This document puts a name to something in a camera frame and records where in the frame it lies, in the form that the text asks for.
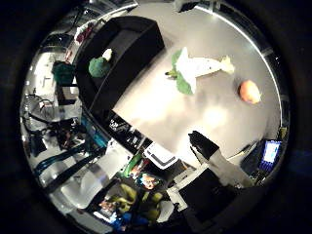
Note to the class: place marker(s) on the orange fruit plush toy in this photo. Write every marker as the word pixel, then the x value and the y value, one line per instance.
pixel 249 92

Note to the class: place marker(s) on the white radish plush toy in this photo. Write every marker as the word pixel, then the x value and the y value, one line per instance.
pixel 195 66

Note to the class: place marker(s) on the green broccoli plush toy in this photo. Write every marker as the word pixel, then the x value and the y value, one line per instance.
pixel 98 67

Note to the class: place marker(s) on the black rectangular container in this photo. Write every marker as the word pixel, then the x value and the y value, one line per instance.
pixel 130 58

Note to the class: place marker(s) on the blue screen tablet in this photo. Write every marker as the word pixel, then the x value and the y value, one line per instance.
pixel 271 152

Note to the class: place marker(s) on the black chair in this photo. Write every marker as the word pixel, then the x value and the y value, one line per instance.
pixel 66 94

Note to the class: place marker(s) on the person in teal shirt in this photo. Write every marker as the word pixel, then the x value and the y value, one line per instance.
pixel 63 73

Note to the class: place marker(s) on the red cloth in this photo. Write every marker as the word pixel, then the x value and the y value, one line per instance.
pixel 85 34

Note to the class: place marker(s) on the white device with black frame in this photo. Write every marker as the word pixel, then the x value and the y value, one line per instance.
pixel 160 156

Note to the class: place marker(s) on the teal blue metal frame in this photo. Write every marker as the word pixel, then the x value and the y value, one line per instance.
pixel 94 133

